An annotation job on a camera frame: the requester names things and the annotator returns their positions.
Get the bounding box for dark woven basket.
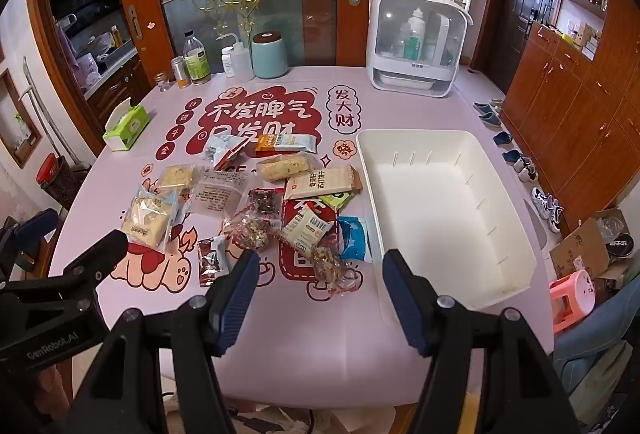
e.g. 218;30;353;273
37;153;83;209

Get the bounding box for dark nut clear packet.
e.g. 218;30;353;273
247;188;283;217

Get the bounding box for dark red small packet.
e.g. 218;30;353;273
196;235;231;288

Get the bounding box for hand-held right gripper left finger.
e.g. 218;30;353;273
67;249;261;434

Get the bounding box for white packet with green label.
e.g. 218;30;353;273
279;206;336;255

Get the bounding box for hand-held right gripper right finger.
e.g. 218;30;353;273
382;249;583;434

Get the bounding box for pale yellow cake packet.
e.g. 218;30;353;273
120;194;181;249

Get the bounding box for dark brown entrance door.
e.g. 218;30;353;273
495;0;551;79

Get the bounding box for white plastic bin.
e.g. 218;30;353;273
356;130;538;327

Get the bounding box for pink plastic stool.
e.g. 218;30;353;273
549;270;598;330

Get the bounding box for wooden shoe cabinet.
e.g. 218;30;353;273
500;24;640;235

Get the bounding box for silver and red snack packet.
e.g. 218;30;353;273
205;134;256;169

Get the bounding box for tan snack bar packet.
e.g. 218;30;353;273
283;165;363;202

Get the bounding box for cardboard box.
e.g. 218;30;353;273
549;209;636;305

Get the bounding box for nut cluster clear packet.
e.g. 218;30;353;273
222;209;281;255
310;241;363;297

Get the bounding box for blue snack packet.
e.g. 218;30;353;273
337;215;373;263

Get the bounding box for green tissue box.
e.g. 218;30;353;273
102;98;152;152

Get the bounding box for white squeeze bottle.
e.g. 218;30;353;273
216;34;256;82

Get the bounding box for glass bottle with green label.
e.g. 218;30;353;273
182;30;211;86

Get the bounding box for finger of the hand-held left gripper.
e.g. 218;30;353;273
0;230;130;301
0;208;61;265

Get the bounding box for white pole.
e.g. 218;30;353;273
22;56;76;165

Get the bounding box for green snack packet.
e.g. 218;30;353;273
317;191;357;211

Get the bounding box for wooden glass sliding door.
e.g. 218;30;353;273
110;0;406;89

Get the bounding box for teal canister with wooden lid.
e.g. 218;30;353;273
251;32;290;79

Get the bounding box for pink printed tablecloth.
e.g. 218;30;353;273
47;64;556;412

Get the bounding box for metal can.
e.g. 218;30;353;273
171;56;190;88

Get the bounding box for orange and white bar packet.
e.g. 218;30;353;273
255;134;318;159

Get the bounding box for white sterilizer cabinet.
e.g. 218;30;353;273
367;0;474;98

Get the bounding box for yellow rice cracker packet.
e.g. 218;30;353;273
256;154;321;182
155;164;201;195

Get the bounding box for wooden kitchen cabinet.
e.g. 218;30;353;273
45;0;151;125

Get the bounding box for clear packet with white label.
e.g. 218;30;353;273
190;169;249;217

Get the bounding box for white bottle with teal label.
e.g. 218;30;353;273
402;8;428;62

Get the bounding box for row of shoes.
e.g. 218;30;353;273
472;98;566;233

